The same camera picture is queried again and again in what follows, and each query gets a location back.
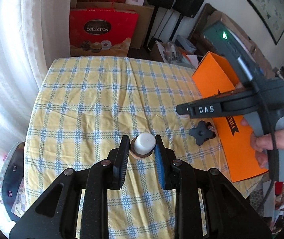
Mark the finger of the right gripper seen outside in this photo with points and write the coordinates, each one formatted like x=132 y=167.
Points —
x=185 y=109

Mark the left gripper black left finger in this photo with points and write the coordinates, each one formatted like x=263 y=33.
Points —
x=119 y=158

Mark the left gripper blue-pad right finger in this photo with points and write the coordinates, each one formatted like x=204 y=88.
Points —
x=164 y=158

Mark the white cap small bottle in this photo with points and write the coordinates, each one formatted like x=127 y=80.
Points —
x=142 y=145

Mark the black star knob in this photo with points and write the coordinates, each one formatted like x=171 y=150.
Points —
x=203 y=132

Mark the orange-flap cardboard box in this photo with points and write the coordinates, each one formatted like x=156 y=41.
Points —
x=215 y=75

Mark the yellow plaid tablecloth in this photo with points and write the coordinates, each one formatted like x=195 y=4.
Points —
x=86 y=105

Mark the right black speaker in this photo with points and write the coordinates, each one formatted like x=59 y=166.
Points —
x=186 y=8

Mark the red chocolate collection box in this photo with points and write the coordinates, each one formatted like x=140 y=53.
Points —
x=101 y=31

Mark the white sheer curtain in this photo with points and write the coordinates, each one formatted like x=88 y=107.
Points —
x=33 y=33

